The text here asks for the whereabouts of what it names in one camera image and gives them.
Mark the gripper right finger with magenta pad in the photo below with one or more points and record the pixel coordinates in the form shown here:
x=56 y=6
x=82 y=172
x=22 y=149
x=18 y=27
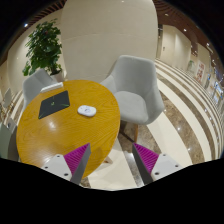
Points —
x=153 y=166

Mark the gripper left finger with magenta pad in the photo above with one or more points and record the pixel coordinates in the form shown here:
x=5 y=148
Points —
x=71 y=166

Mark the white computer mouse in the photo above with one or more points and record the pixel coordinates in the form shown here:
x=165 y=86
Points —
x=88 y=111

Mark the black mouse pad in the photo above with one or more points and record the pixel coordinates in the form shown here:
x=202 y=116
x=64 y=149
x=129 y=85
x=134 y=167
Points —
x=54 y=104

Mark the round wooden table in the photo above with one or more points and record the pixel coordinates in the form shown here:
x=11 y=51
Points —
x=38 y=140

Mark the grey chair at left edge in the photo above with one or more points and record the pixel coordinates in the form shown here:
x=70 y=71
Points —
x=8 y=147

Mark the white box on table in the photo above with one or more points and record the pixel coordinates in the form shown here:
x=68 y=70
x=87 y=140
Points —
x=52 y=87

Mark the grey armchair right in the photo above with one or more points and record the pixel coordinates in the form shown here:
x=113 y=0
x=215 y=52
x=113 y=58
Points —
x=133 y=82

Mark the grey armchair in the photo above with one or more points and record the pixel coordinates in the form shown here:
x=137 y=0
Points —
x=133 y=82
x=33 y=85

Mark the grey armchair left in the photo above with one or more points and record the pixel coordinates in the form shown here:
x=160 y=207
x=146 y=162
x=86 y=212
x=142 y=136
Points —
x=33 y=85

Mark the green potted plant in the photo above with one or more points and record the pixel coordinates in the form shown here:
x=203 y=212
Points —
x=44 y=49

